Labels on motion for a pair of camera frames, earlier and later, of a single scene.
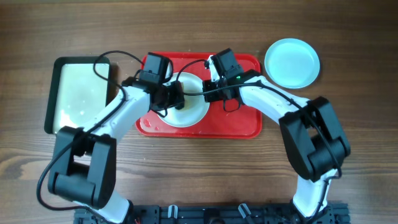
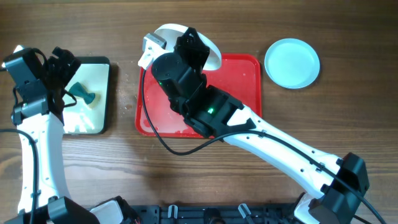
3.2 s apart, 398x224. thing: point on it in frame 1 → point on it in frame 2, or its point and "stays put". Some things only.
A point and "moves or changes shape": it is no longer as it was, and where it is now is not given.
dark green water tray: x=73 y=92 stays put
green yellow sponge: x=183 y=109 moves or changes shape
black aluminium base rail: x=219 y=214 stays put
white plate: x=195 y=109 moves or changes shape
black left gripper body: x=171 y=95 → x=60 y=73
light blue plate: x=292 y=63 stays put
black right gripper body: x=209 y=85 → x=194 y=57
